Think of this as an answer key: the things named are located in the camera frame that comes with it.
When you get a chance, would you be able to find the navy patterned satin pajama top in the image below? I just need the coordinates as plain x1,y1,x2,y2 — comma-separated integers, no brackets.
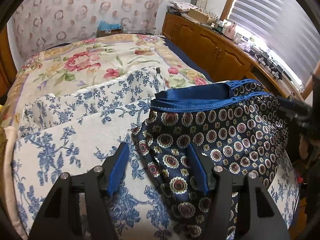
132,80,288,239

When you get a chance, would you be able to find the blue white floral cloth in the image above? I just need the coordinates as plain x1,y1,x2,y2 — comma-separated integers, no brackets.
11,67,299,239

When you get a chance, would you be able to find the wooden sideboard cabinet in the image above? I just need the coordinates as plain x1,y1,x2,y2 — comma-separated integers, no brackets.
162,12,304,102

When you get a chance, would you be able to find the white zebra window blind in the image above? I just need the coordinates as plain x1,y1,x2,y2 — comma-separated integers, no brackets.
228,0,319,86

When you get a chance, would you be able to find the pink kettle on sideboard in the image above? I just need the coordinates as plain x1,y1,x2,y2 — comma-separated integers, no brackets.
224,22,237,40

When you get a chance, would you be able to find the cardboard box on sideboard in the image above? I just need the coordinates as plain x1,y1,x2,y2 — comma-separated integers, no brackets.
188,8,218,25

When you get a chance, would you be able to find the floral beige bed cover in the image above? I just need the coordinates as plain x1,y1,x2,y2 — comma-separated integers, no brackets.
1,34,212,127

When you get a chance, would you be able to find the brown louvered wardrobe door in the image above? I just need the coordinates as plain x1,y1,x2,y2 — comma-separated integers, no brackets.
0,27,17,96

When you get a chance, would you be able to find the teal item on cardboard box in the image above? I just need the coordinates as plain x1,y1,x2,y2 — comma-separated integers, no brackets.
97,21,123,37

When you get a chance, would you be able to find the pink circle patterned curtain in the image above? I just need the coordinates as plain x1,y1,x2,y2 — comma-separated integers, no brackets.
12,0,163,60

